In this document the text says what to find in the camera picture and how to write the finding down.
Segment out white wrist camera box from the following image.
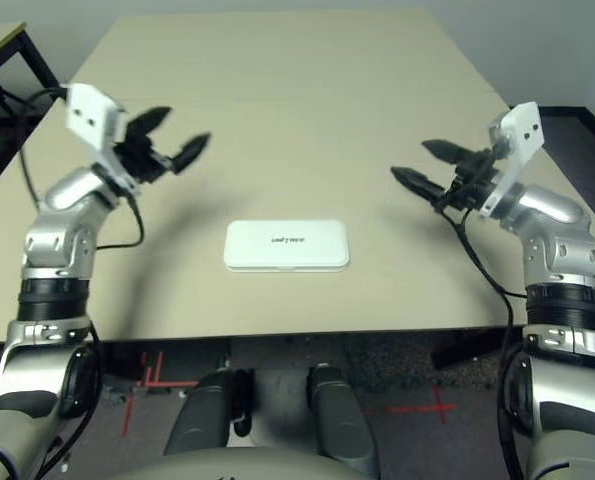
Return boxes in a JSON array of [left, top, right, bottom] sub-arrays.
[[477, 100, 546, 221], [65, 81, 141, 195]]

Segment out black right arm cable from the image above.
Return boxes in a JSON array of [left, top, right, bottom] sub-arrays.
[[439, 207, 529, 480]]

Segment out white plastic pencil case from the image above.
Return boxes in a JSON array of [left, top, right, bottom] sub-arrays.
[[222, 218, 353, 274]]

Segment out dark grey robot leg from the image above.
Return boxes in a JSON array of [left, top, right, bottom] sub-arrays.
[[164, 367, 254, 457], [306, 363, 381, 477]]

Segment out grey robot torso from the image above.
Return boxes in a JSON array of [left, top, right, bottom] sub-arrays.
[[106, 445, 364, 480]]

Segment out beige side table black frame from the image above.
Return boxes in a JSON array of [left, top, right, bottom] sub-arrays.
[[0, 20, 59, 102]]

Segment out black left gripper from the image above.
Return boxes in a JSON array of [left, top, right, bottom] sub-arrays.
[[111, 105, 213, 186]]

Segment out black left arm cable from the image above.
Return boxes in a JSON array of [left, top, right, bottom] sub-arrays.
[[0, 82, 145, 250]]

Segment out dark grey robot right leg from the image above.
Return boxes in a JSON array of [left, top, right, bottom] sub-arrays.
[[306, 363, 381, 477]]

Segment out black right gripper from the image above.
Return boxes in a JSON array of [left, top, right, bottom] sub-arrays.
[[389, 139, 503, 215]]

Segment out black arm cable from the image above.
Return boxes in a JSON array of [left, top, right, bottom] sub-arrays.
[[0, 82, 145, 250], [439, 207, 529, 480]]

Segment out dark grey robot left leg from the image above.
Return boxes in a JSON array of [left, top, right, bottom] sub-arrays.
[[164, 367, 254, 457]]

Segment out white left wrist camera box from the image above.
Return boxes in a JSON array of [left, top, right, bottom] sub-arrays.
[[65, 81, 141, 195]]

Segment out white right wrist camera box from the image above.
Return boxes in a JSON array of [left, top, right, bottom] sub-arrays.
[[477, 100, 546, 221]]

